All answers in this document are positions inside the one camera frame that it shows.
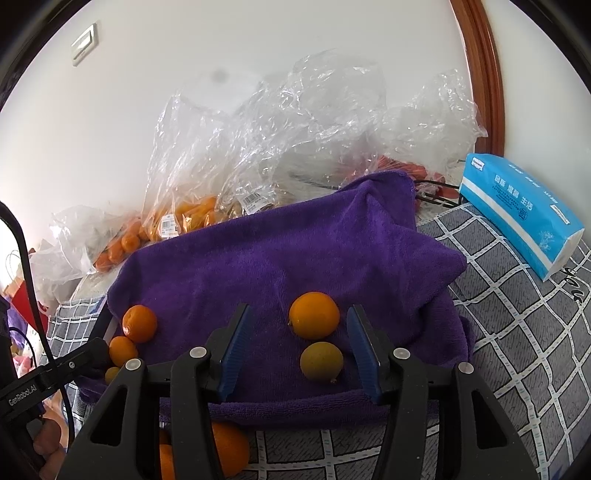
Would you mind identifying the blue tissue pack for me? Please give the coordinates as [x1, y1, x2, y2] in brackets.
[458, 152, 585, 282]

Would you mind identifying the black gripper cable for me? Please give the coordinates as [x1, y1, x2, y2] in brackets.
[0, 200, 75, 450]

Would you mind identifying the white wall switch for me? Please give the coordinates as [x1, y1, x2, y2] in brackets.
[71, 23, 99, 66]

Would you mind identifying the yellow-green citrus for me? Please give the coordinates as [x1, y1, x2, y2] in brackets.
[300, 342, 345, 383]

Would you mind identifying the crumpled clear plastic bag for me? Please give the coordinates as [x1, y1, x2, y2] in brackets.
[50, 205, 153, 274]

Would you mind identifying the clear bag with barcode sticker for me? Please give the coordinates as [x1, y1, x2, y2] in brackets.
[217, 83, 298, 217]

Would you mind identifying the red paper bag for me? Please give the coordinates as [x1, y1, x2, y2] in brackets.
[4, 279, 49, 332]

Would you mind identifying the large round orange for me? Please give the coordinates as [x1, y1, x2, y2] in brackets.
[288, 292, 341, 341]

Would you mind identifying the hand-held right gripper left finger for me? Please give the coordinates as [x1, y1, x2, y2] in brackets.
[67, 302, 256, 480]

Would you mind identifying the purple towel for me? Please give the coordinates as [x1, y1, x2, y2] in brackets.
[76, 171, 476, 428]

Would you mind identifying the brown wooden door frame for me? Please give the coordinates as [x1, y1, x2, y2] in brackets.
[450, 0, 506, 158]

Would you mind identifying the pile of bagged yellow oranges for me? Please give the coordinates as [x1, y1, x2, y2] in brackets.
[148, 196, 219, 241]

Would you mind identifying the person's left hand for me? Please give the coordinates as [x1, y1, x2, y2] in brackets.
[31, 416, 68, 480]

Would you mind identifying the pile of bagged tangerines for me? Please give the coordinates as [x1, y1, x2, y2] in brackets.
[93, 217, 151, 273]

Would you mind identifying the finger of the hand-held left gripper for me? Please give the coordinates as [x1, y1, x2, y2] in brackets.
[44, 338, 111, 391]

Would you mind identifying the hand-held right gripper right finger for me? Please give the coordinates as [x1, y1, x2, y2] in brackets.
[346, 305, 541, 480]

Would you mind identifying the large clear plastic bag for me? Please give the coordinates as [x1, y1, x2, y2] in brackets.
[277, 51, 489, 195]

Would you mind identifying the small orange tangerine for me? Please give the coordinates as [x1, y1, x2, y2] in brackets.
[109, 336, 140, 368]

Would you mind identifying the clear bag with label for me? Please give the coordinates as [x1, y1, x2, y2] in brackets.
[143, 92, 232, 241]

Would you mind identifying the white plastic bag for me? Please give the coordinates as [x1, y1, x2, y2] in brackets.
[28, 239, 93, 306]

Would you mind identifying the black cord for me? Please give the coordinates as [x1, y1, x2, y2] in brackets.
[414, 181, 463, 207]

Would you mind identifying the medium round orange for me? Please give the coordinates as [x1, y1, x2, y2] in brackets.
[122, 305, 158, 344]

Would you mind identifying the big deep orange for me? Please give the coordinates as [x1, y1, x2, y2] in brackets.
[210, 421, 251, 477]

